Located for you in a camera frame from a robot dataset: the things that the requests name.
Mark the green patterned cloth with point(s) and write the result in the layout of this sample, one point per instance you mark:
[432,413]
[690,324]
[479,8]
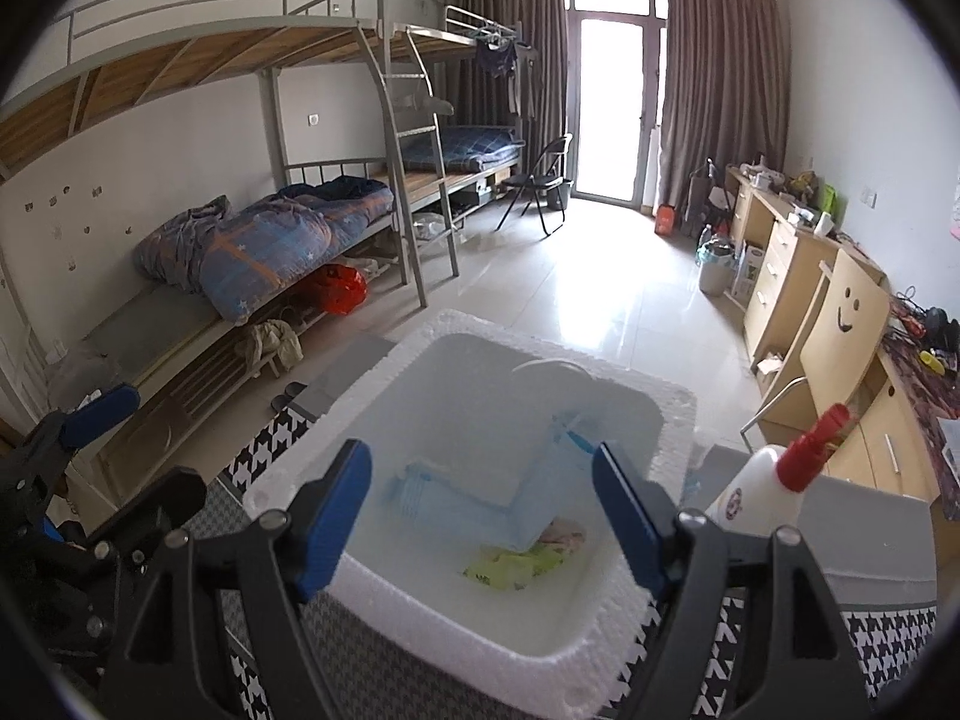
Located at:
[505,570]

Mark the blue plaid quilt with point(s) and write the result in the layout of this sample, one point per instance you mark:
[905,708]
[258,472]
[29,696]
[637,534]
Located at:
[238,260]

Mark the white lotion pump bottle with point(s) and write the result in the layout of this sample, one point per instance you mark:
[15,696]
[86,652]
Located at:
[768,491]

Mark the black folding chair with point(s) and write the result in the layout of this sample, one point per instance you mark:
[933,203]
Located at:
[544,177]

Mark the glass balcony door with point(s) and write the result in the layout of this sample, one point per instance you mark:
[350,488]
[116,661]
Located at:
[616,93]

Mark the orange bag by door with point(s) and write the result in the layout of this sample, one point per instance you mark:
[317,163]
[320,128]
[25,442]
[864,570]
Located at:
[665,220]

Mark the near metal bunk bed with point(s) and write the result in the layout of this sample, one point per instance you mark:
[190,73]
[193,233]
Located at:
[169,202]

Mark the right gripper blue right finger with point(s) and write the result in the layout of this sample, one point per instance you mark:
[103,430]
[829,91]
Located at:
[669,550]

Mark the right brown curtain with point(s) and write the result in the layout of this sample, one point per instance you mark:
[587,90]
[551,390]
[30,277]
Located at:
[726,89]

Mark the far metal bunk bed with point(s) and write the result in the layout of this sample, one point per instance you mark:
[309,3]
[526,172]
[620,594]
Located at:
[465,127]

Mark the metal bunk bed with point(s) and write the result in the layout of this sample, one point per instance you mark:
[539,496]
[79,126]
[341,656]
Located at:
[169,202]
[465,127]

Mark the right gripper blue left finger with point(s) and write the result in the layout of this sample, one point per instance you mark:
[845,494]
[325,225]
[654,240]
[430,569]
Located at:
[314,530]

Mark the white styrofoam box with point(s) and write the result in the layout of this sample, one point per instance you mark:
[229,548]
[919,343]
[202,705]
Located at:
[481,546]

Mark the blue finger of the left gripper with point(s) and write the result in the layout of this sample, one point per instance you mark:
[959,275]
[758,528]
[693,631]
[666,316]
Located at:
[97,408]

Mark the long wooden desk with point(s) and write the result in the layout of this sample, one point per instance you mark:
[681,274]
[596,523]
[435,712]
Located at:
[894,442]

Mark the smiley face wooden chair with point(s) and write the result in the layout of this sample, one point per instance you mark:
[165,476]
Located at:
[829,357]

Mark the white trash bin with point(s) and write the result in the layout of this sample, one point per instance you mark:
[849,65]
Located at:
[717,259]

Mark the left brown curtain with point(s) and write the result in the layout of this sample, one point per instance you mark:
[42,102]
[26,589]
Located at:
[510,45]

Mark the folded blue bedding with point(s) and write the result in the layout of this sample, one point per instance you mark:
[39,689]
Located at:
[465,148]

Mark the houndstooth table cloth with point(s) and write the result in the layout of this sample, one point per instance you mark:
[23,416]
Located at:
[407,634]

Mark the red plastic bag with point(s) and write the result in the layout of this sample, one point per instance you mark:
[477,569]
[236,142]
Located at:
[335,289]

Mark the brown curtain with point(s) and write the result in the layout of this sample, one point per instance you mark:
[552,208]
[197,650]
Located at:
[510,45]
[726,89]

